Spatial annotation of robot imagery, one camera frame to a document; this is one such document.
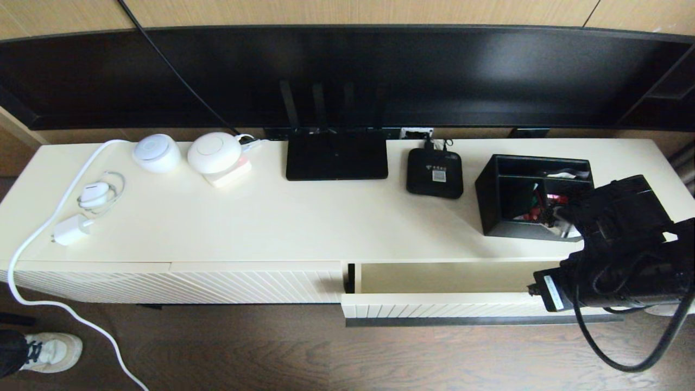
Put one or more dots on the white wall socket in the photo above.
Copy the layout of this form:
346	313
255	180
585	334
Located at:
416	133

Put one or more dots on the red Nescafe sachet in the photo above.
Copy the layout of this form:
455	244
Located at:
555	200

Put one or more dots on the white black flat packet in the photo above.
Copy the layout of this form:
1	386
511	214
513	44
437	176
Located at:
564	174

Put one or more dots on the cream ribbed cabinet panel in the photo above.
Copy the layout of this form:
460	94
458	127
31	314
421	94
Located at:
255	282

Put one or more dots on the cream drawer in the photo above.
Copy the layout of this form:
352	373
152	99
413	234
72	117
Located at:
434	304

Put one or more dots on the white ribbed cabinet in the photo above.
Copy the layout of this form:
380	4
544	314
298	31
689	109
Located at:
326	228

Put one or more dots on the red sachet white label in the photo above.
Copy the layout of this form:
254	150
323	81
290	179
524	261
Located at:
535	213

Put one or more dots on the small white dome speaker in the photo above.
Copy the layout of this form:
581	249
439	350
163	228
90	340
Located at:
157	153

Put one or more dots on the green white sachet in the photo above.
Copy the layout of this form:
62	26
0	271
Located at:
524	200

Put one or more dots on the small white oval charger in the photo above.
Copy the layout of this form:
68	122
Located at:
96	194

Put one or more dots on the white charger adapter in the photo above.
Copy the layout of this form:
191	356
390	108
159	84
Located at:
71	231

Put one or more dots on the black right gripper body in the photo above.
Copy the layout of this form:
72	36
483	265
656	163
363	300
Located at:
554	293

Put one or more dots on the dark trouser leg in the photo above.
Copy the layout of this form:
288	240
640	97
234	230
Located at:
8	353

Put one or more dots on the grey fuzzy slipper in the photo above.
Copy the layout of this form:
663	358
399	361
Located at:
665	310

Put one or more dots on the black organizer box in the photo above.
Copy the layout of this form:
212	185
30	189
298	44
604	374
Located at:
488	201

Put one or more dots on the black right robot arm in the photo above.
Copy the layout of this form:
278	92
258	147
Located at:
624	233

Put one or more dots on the large white round hub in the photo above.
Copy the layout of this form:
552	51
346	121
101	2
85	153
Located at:
214	152

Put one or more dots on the black router with antennas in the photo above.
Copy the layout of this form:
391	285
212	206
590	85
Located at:
336	157

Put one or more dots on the white sneaker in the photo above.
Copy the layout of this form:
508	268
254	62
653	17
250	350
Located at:
51	353

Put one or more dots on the white plug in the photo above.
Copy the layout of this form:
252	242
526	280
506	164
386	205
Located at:
252	144

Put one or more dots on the white cube power strip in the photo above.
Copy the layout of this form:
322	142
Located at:
234	174

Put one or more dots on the black set-top box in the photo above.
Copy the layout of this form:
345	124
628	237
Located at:
434	187

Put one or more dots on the black flat television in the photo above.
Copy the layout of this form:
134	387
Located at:
434	70

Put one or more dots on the grey curtain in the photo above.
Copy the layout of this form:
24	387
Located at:
685	163

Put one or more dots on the black TV foot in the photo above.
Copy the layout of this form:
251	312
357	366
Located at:
526	133

